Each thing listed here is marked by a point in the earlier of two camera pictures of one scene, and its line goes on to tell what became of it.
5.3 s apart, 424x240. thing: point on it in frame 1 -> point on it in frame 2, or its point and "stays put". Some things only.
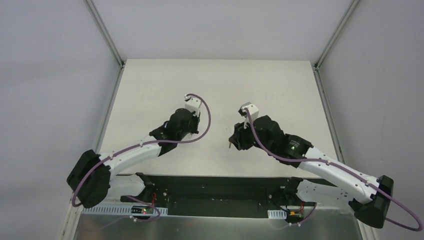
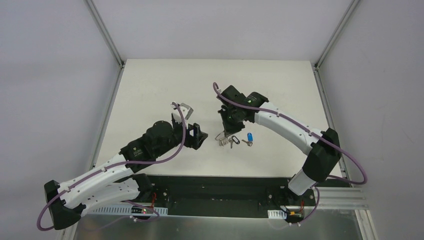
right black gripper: (238, 136) -> (227, 122)
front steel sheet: (221, 227) stays put
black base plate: (219, 196) stays put
